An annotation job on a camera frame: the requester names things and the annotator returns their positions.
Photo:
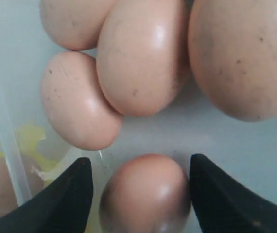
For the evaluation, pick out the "clear plastic storage box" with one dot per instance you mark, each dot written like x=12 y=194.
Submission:
x=190 y=124

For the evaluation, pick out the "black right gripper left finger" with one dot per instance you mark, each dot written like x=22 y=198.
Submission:
x=62 y=207

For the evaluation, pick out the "yellow plastic egg tray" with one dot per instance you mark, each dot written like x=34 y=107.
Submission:
x=28 y=139

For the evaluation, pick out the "brown egg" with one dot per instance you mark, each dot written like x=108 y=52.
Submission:
x=74 y=103
x=149 y=194
x=142 y=60
x=74 y=24
x=233 y=55
x=8 y=201

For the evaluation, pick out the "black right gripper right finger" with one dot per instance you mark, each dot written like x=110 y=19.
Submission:
x=223 y=205

